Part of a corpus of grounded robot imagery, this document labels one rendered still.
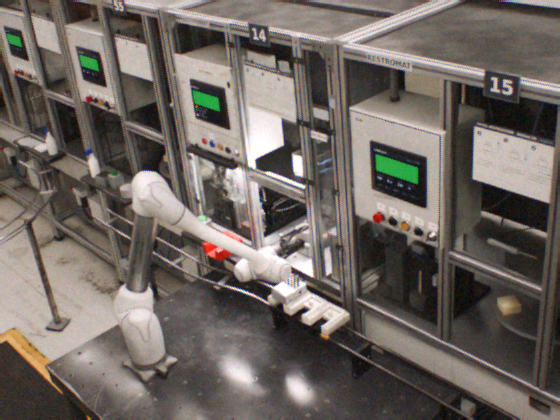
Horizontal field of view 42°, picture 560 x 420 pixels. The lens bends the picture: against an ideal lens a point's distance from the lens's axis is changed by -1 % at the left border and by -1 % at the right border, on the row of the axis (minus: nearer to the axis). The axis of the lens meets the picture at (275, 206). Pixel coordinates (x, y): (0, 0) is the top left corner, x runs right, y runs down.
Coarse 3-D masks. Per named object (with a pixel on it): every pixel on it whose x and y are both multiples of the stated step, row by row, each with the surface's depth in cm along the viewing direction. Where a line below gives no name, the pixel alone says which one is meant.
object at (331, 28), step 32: (224, 0) 355; (256, 0) 349; (352, 0) 331; (384, 0) 326; (416, 0) 320; (256, 32) 298; (288, 32) 288; (320, 32) 291; (352, 32) 279; (192, 192) 388
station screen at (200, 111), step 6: (192, 90) 344; (198, 90) 340; (204, 90) 337; (216, 96) 331; (198, 108) 346; (204, 108) 342; (210, 108) 339; (198, 114) 348; (204, 114) 344; (210, 114) 341; (216, 114) 337; (210, 120) 343; (216, 120) 339; (222, 120) 336
